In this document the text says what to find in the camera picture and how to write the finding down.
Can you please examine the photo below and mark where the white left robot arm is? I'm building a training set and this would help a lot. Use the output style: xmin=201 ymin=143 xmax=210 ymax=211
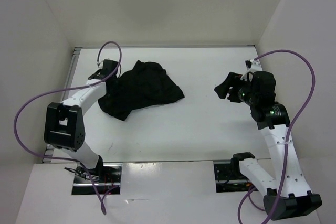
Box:
xmin=44 ymin=59 xmax=120 ymax=182

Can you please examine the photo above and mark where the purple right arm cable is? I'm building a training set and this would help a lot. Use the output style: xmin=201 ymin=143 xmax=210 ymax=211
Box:
xmin=237 ymin=49 xmax=316 ymax=224

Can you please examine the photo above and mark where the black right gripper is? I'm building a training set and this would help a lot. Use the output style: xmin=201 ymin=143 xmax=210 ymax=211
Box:
xmin=214 ymin=71 xmax=258 ymax=106

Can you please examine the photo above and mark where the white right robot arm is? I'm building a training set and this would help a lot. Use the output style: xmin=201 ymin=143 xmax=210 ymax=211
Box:
xmin=214 ymin=71 xmax=322 ymax=221

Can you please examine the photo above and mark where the black pleated skirt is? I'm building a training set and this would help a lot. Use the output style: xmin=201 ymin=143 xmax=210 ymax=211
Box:
xmin=98 ymin=60 xmax=185 ymax=121

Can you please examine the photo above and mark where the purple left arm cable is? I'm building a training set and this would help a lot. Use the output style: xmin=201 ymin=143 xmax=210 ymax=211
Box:
xmin=13 ymin=41 xmax=123 ymax=216

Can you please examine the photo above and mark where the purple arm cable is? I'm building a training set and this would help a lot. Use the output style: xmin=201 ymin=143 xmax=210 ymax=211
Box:
xmin=237 ymin=49 xmax=316 ymax=224
xmin=13 ymin=41 xmax=123 ymax=216

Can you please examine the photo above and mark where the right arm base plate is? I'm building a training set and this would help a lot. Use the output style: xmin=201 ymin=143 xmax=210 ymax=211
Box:
xmin=213 ymin=161 xmax=252 ymax=193

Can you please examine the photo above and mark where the white front cover board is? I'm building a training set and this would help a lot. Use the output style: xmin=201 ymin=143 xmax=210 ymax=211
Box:
xmin=15 ymin=159 xmax=323 ymax=224

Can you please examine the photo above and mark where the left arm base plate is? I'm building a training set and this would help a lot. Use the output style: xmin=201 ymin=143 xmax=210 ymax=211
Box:
xmin=65 ymin=163 xmax=122 ymax=196

